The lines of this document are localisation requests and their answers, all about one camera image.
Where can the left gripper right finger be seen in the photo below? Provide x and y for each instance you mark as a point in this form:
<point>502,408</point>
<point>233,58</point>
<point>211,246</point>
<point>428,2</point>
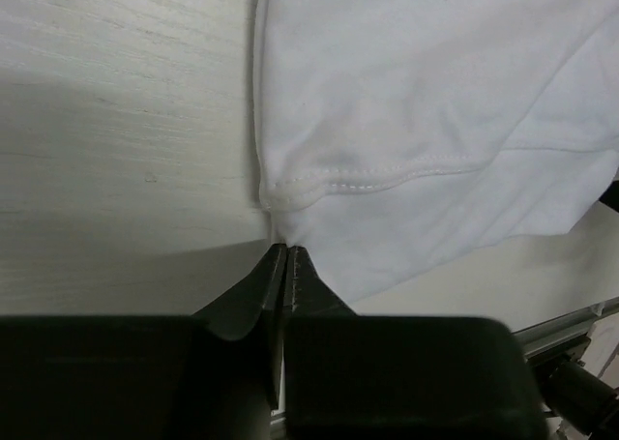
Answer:
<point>351,376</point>

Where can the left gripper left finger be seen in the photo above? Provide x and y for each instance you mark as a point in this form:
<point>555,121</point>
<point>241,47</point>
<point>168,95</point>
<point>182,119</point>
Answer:
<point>213,374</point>

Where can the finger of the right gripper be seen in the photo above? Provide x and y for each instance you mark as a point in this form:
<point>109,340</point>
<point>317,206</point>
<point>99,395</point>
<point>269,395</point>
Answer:
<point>610,197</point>

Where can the white skirt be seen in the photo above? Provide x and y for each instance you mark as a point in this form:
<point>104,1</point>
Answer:
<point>397,135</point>

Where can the aluminium rail front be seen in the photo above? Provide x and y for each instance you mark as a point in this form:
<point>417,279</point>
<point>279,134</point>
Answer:
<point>540,338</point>

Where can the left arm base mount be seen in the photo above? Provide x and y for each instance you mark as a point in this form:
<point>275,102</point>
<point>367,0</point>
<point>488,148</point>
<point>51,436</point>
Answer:
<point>574,394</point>

